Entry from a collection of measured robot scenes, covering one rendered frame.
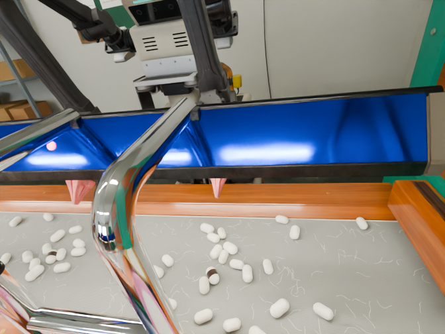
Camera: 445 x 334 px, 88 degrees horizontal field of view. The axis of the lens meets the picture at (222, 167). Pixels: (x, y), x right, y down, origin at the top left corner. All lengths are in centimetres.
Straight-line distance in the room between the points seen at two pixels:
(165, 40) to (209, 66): 47
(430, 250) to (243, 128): 39
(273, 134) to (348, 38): 223
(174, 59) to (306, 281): 84
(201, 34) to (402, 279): 61
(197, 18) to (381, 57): 215
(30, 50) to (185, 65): 48
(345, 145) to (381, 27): 229
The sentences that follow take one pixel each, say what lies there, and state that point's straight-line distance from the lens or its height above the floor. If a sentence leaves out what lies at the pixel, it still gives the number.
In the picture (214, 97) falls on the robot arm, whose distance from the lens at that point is 51.
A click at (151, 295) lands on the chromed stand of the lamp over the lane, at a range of 18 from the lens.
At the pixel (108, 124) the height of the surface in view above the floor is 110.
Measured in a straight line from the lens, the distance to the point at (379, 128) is 26.
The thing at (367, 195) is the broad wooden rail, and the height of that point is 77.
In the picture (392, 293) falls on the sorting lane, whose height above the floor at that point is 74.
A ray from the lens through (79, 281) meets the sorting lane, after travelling 66.
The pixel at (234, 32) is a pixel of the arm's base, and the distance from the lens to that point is 96.
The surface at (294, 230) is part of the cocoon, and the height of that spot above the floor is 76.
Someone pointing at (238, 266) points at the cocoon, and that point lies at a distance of 53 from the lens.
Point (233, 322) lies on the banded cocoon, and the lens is 47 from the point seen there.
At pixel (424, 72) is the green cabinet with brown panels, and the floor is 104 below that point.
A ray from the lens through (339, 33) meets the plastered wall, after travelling 243.
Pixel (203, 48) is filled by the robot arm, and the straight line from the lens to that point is 56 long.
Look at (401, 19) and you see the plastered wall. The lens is 256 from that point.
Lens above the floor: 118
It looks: 31 degrees down
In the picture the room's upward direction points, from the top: 9 degrees counter-clockwise
